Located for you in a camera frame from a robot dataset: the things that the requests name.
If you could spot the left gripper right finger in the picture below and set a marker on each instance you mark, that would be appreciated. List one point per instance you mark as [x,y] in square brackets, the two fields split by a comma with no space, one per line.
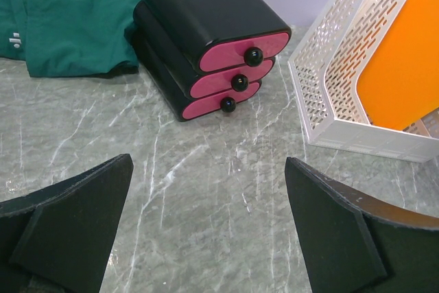
[353,242]

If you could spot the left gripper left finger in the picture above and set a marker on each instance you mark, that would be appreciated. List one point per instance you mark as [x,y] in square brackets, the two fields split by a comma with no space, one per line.
[64,233]

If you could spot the orange folder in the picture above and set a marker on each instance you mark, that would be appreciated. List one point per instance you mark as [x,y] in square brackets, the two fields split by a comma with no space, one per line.
[400,83]

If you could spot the pink bottom drawer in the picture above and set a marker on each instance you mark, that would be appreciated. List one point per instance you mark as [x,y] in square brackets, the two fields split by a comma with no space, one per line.
[212,103]

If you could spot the pink drawer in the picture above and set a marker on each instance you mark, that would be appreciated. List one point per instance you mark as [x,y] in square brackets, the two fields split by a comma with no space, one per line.
[230,54]
[212,103]
[222,80]

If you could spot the pink top drawer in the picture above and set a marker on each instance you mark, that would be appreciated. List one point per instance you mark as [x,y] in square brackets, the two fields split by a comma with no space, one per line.
[230,54]

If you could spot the black drawer organizer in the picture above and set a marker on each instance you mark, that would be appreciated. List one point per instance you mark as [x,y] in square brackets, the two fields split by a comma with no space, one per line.
[172,35]

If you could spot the white file rack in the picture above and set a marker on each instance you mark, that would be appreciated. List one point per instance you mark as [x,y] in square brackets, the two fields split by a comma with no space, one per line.
[325,68]

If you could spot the green cloth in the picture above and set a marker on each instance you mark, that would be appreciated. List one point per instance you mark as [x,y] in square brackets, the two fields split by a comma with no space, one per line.
[69,38]

